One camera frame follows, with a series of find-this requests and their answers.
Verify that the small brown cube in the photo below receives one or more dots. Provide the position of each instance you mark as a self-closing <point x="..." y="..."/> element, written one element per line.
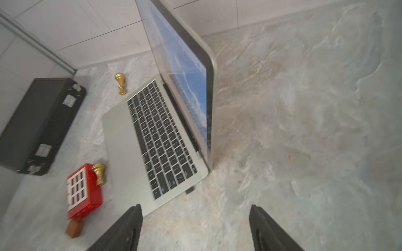
<point x="74" y="228"/>

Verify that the gold chess piece centre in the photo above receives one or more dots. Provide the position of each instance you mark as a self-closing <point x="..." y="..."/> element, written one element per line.
<point x="120" y="78"/>

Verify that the gold chess piece by block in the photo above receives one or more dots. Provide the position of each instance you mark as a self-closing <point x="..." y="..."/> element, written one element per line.
<point x="99" y="170"/>

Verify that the black closed case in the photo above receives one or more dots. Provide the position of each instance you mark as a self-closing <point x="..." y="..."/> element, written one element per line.
<point x="35" y="132"/>

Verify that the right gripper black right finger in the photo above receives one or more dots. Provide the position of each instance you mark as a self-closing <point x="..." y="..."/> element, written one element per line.
<point x="267" y="235"/>

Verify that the left corner aluminium post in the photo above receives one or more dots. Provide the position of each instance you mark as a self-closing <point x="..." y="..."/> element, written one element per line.
<point x="34" y="41"/>

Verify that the silver laptop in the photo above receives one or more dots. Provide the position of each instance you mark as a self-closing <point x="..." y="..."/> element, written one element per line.
<point x="159" y="138"/>

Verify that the black usb mouse receiver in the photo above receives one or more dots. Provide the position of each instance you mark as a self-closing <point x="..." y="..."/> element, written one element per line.
<point x="189" y="190"/>

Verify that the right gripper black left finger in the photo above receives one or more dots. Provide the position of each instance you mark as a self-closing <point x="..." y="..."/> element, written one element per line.
<point x="124" y="234"/>

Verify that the red white toy block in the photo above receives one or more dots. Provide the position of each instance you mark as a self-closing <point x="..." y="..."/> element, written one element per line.
<point x="83" y="194"/>

